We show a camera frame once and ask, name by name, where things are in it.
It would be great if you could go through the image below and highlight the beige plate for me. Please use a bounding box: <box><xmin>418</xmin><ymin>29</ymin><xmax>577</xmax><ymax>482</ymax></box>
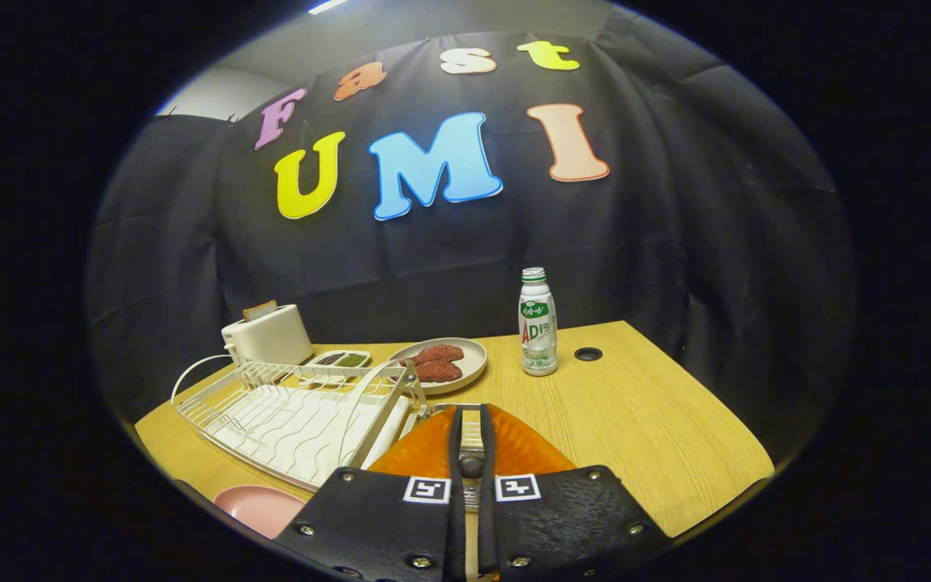
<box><xmin>389</xmin><ymin>337</ymin><xmax>488</xmax><ymax>396</ymax></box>

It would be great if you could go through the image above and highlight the pink plate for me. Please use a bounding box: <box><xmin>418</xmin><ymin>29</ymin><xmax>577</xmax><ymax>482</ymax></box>
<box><xmin>213</xmin><ymin>485</ymin><xmax>306</xmax><ymax>540</ymax></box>

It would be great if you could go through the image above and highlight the metal wire basket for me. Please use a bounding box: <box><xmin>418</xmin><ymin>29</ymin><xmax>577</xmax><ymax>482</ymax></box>
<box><xmin>430</xmin><ymin>402</ymin><xmax>486</xmax><ymax>512</ymax></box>

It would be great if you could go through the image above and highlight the white green drink bottle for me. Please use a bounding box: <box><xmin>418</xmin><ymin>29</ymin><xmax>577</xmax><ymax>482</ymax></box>
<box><xmin>518</xmin><ymin>268</ymin><xmax>559</xmax><ymax>377</ymax></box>

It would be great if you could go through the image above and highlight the white wire dish rack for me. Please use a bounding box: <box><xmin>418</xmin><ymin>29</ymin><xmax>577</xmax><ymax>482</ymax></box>
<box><xmin>171</xmin><ymin>354</ymin><xmax>431</xmax><ymax>492</ymax></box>

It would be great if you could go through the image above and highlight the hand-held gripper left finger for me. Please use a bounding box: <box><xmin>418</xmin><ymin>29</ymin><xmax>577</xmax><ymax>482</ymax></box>
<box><xmin>272</xmin><ymin>404</ymin><xmax>468</xmax><ymax>582</ymax></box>

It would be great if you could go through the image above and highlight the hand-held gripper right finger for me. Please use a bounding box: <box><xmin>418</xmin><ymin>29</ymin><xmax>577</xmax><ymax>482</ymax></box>
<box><xmin>478</xmin><ymin>403</ymin><xmax>672</xmax><ymax>582</ymax></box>

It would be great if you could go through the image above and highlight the wooden handled spoon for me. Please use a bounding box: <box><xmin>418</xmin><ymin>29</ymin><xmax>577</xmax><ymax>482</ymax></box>
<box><xmin>460</xmin><ymin>454</ymin><xmax>485</xmax><ymax>514</ymax></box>

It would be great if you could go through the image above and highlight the black backdrop cloth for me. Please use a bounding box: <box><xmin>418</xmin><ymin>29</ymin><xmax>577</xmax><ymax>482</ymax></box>
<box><xmin>84</xmin><ymin>12</ymin><xmax>858</xmax><ymax>478</ymax></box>

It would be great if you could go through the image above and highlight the white divided tray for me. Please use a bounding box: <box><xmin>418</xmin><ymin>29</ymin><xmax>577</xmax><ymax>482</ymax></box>
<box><xmin>304</xmin><ymin>349</ymin><xmax>372</xmax><ymax>374</ymax></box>

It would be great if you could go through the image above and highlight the white toaster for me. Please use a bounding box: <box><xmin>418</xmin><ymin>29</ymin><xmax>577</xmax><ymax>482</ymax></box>
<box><xmin>221</xmin><ymin>304</ymin><xmax>314</xmax><ymax>366</ymax></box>

